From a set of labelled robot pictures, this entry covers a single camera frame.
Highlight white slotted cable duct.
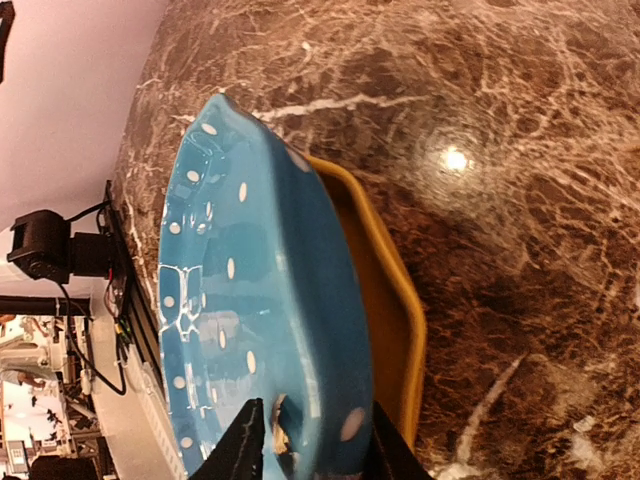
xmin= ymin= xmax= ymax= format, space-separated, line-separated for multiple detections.
xmin=140 ymin=362 xmax=188 ymax=479

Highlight black left frame post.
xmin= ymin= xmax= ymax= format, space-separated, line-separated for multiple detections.
xmin=0 ymin=1 xmax=16 ymax=83

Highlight yellow polka dot plate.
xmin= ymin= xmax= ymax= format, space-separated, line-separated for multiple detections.
xmin=308 ymin=157 xmax=427 ymax=450

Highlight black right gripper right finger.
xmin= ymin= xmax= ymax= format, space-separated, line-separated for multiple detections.
xmin=370 ymin=401 xmax=431 ymax=480

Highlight black front rail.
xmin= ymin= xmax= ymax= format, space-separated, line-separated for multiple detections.
xmin=99 ymin=180 xmax=163 ymax=385

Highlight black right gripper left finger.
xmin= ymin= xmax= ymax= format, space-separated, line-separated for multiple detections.
xmin=189 ymin=398 xmax=265 ymax=480

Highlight blue polka dot plate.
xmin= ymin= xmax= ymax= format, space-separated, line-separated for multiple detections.
xmin=158 ymin=94 xmax=373 ymax=479

